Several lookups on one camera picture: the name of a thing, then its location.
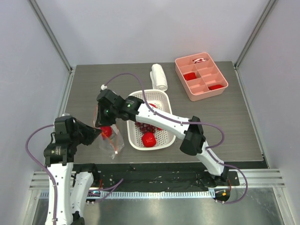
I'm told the clear zip top bag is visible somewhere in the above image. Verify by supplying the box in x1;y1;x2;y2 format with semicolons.
92;106;125;159

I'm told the dark fake grape bunch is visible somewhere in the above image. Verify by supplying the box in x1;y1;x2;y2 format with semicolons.
135;122;156;134

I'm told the red fake apple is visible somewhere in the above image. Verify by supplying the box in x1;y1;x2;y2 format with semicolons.
142;133;157;148

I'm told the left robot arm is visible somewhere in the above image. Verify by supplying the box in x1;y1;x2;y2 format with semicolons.
44;115;101;225

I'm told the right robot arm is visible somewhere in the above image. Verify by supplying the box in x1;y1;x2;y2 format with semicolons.
95;89;229;185

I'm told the white perforated plastic basket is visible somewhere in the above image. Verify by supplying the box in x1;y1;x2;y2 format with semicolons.
127;89;176;151

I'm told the rolled white towel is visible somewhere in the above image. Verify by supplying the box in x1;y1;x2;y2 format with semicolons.
150;64;168;91

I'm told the red block in tray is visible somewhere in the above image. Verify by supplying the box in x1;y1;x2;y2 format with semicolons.
183;72;197;81

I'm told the pink compartment organizer tray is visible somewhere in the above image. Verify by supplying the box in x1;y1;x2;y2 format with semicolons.
175;52;228;101

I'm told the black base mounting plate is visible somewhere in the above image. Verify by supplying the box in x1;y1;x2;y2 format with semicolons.
96;162;242;192

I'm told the red white item in tray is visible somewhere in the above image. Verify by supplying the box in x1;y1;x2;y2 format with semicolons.
192;58;207;64

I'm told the red block tray front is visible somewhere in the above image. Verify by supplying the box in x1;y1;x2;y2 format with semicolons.
209;84;223;90

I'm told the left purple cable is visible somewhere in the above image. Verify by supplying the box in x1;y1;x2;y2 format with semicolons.
25;124;124;225

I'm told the white slotted cable duct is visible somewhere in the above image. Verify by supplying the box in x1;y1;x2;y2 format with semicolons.
41;190;216;200

